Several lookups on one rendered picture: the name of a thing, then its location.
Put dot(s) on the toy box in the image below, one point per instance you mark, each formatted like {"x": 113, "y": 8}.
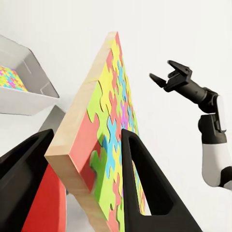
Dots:
{"x": 40, "y": 92}

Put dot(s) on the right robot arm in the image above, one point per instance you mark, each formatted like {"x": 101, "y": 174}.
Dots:
{"x": 216, "y": 162}

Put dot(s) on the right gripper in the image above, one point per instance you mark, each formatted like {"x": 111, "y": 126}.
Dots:
{"x": 181, "y": 83}

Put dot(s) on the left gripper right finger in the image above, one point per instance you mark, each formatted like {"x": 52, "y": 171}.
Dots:
{"x": 168, "y": 212}

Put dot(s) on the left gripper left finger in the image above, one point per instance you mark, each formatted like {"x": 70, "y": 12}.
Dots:
{"x": 21, "y": 172}

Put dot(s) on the jigsaw puzzle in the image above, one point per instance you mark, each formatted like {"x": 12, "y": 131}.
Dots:
{"x": 85, "y": 152}
{"x": 9, "y": 78}

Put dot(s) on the desk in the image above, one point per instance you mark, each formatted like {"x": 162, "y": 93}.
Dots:
{"x": 14, "y": 129}

